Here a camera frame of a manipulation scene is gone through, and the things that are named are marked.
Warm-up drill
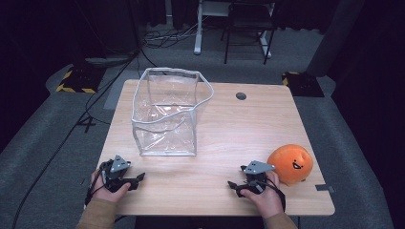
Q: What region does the clear plastic bag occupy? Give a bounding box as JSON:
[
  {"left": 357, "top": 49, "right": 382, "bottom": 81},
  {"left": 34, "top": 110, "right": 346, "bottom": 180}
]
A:
[{"left": 131, "top": 66, "right": 215, "bottom": 157}]

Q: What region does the grey tape strip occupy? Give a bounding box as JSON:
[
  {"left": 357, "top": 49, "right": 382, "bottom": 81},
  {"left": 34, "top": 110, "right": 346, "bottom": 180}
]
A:
[{"left": 314, "top": 183, "right": 336, "bottom": 195}]

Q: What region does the person's left hand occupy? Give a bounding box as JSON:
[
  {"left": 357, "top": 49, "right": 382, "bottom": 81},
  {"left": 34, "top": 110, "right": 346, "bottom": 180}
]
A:
[{"left": 90, "top": 169, "right": 132, "bottom": 204}]

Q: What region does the black chair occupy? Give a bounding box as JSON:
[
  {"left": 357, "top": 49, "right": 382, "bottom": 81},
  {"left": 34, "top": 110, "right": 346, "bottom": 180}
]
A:
[{"left": 220, "top": 0, "right": 277, "bottom": 66}]

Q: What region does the orange plush toy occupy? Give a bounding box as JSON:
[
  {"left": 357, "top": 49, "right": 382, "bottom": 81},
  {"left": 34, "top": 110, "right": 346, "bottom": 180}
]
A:
[{"left": 266, "top": 143, "right": 314, "bottom": 187}]

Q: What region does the bundle of floor cables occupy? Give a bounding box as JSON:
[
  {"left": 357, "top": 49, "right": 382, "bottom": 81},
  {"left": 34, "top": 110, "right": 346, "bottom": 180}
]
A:
[{"left": 141, "top": 17, "right": 200, "bottom": 50}]

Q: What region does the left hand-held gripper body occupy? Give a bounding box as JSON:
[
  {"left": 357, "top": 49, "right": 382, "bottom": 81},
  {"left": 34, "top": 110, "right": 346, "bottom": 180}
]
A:
[{"left": 99, "top": 155, "right": 133, "bottom": 194}]

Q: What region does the white desk frame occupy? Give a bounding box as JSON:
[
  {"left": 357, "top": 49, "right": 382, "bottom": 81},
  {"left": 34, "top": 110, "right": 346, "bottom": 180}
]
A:
[{"left": 193, "top": 0, "right": 275, "bottom": 59}]

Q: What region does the person's right hand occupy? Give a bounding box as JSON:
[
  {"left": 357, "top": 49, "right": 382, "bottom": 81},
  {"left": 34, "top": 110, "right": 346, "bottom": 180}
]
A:
[{"left": 239, "top": 171, "right": 285, "bottom": 219}]

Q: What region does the black yellow striped stand base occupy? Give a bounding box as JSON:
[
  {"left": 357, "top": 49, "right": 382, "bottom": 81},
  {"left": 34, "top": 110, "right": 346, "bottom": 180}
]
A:
[
  {"left": 54, "top": 64, "right": 107, "bottom": 94},
  {"left": 281, "top": 71, "right": 326, "bottom": 98}
]

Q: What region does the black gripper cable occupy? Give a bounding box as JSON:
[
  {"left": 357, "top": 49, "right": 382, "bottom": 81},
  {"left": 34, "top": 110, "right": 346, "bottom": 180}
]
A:
[
  {"left": 83, "top": 170, "right": 107, "bottom": 206},
  {"left": 266, "top": 177, "right": 287, "bottom": 213}
]

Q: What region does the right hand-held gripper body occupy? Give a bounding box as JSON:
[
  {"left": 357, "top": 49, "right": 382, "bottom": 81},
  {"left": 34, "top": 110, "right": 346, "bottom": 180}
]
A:
[{"left": 240, "top": 159, "right": 276, "bottom": 195}]

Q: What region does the long black floor cable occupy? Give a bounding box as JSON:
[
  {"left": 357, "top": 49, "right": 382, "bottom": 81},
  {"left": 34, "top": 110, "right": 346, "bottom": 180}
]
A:
[{"left": 11, "top": 51, "right": 141, "bottom": 229}]

